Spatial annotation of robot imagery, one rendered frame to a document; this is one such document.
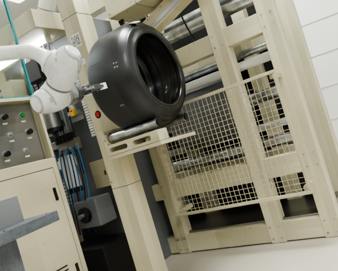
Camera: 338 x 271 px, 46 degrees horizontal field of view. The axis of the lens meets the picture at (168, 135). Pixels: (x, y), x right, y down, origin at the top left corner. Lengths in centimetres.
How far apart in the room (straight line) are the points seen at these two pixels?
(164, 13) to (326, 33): 370
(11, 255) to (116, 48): 104
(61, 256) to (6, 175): 54
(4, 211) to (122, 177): 82
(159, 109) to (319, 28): 417
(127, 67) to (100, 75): 16
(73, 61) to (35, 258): 112
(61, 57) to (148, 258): 129
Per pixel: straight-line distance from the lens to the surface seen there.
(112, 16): 260
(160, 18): 254
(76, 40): 242
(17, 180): 222
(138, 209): 231
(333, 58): 589
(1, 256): 166
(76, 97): 171
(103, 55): 204
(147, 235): 235
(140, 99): 196
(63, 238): 235
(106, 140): 219
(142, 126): 204
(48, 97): 160
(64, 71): 154
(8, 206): 170
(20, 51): 165
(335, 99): 587
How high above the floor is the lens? 78
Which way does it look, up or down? 1 degrees up
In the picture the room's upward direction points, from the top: 17 degrees counter-clockwise
